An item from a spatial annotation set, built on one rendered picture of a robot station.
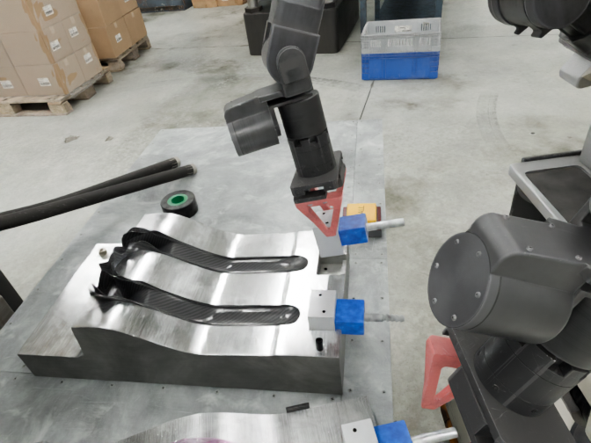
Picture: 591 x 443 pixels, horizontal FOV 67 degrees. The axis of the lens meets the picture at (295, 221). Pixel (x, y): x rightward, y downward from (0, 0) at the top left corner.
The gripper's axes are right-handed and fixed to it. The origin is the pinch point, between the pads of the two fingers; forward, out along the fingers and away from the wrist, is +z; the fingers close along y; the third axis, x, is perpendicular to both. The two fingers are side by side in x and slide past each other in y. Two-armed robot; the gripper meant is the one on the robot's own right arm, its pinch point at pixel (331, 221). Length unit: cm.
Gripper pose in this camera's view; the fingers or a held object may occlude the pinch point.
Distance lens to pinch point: 67.4
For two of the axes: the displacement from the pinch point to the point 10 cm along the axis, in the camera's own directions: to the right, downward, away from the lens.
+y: -1.5, 5.2, -8.4
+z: 2.7, 8.4, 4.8
